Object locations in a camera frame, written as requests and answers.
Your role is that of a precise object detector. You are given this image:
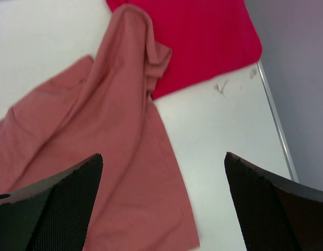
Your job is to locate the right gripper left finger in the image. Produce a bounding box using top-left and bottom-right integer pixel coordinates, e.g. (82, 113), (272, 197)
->
(0, 154), (103, 250)

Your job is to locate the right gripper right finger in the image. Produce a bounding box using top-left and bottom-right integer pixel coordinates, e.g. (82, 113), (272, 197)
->
(224, 152), (323, 250)

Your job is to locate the salmon pink t shirt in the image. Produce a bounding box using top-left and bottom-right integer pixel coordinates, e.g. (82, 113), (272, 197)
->
(0, 4), (200, 250)

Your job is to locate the folded red t shirt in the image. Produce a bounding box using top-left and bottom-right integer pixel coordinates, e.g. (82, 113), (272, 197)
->
(106, 0), (263, 101)

